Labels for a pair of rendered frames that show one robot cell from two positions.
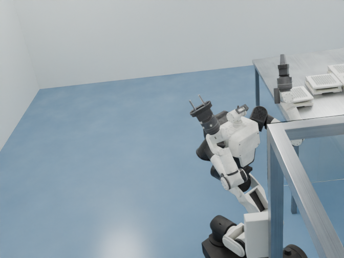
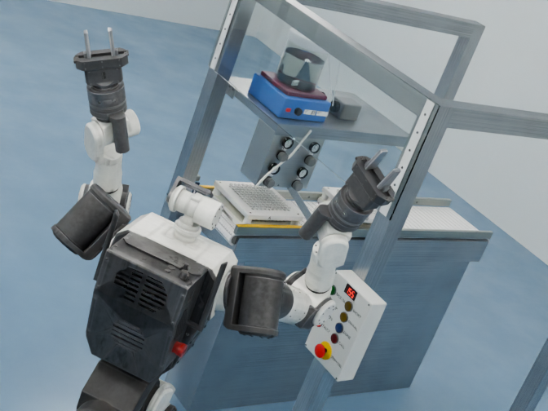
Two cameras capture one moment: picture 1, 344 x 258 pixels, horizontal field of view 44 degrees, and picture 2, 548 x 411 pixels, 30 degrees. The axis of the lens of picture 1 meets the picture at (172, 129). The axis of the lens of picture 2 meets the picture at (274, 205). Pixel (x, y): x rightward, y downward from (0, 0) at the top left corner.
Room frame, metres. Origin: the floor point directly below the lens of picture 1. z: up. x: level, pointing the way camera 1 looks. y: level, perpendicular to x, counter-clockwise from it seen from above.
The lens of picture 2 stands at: (3.57, 1.21, 2.25)
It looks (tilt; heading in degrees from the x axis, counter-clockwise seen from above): 22 degrees down; 226
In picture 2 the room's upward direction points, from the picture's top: 21 degrees clockwise
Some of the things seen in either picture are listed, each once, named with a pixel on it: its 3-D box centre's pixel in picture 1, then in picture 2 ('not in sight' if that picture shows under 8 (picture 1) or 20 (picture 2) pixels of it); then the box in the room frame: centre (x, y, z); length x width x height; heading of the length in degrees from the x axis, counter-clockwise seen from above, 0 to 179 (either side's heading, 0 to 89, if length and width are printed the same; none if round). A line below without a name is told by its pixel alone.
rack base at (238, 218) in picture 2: not in sight; (254, 212); (1.29, -1.22, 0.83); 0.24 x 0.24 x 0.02; 88
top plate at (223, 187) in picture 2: not in sight; (258, 201); (1.29, -1.22, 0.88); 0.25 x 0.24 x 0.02; 88
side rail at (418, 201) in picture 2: not in sight; (336, 196); (0.79, -1.33, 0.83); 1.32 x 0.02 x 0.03; 177
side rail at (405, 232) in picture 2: not in sight; (376, 232); (0.80, -1.06, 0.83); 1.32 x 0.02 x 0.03; 177
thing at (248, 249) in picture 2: not in sight; (351, 232); (0.79, -1.20, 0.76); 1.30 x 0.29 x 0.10; 177
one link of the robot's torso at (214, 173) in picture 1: (230, 173); (120, 393); (2.31, -0.35, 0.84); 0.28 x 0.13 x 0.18; 36
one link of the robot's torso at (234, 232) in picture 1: (241, 239); not in sight; (2.26, -0.39, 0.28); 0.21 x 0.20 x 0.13; 36
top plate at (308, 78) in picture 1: (323, 81); not in sight; (3.36, -1.37, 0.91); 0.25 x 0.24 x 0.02; 87
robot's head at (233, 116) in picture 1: (236, 116); (196, 212); (2.24, -0.39, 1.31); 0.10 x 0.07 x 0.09; 126
